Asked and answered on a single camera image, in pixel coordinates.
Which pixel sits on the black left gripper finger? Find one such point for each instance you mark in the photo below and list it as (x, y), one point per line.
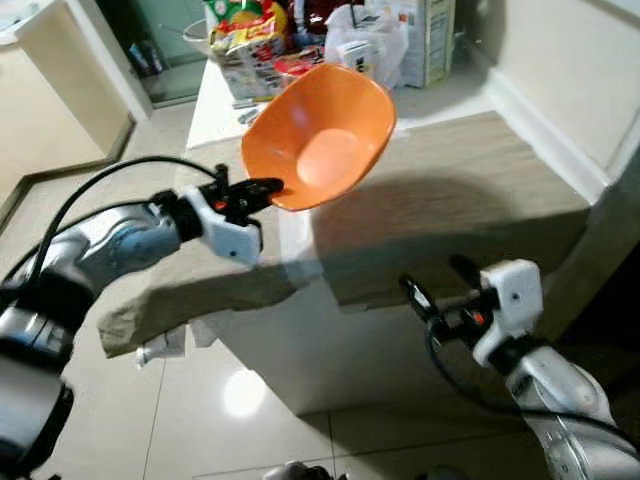
(262, 189)
(252, 211)

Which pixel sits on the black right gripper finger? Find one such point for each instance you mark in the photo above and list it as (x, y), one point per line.
(418, 298)
(464, 272)

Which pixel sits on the orange bowl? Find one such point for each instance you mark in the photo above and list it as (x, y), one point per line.
(330, 140)

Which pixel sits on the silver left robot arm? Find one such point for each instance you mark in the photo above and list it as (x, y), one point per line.
(110, 245)

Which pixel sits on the beige cloth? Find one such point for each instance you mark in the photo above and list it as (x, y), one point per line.
(450, 200)

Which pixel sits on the white counter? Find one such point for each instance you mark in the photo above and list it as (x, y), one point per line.
(320, 350)

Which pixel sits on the red snack packet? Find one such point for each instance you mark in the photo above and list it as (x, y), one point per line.
(300, 66)

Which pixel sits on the colourful snack package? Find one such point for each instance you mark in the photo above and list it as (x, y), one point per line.
(245, 35)

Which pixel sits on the white paper tag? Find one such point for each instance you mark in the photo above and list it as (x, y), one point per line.
(160, 347)

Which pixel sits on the grey left robot foot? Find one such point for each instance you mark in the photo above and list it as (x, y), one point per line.
(300, 472)

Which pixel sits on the beige cabinet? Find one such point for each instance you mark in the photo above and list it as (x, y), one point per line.
(50, 100)

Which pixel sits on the tall carton box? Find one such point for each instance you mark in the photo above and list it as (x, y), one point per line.
(430, 40)

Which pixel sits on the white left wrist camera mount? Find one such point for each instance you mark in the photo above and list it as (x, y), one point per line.
(232, 240)

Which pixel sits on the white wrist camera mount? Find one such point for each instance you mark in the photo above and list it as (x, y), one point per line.
(232, 240)
(515, 295)

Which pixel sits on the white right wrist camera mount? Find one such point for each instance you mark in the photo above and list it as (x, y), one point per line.
(515, 295)

